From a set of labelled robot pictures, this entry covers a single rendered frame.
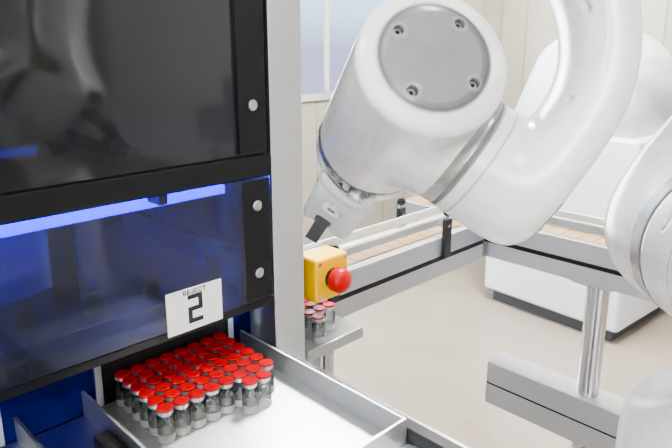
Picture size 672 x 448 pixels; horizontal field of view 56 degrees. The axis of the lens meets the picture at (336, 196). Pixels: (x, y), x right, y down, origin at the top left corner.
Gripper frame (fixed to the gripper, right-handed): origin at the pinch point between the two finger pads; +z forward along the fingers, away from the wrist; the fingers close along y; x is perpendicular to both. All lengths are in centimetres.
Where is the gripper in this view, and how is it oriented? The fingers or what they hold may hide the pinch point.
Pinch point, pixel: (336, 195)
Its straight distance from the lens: 62.8
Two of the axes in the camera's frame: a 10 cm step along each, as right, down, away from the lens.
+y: 5.0, -8.2, 2.8
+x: -8.5, -5.2, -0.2
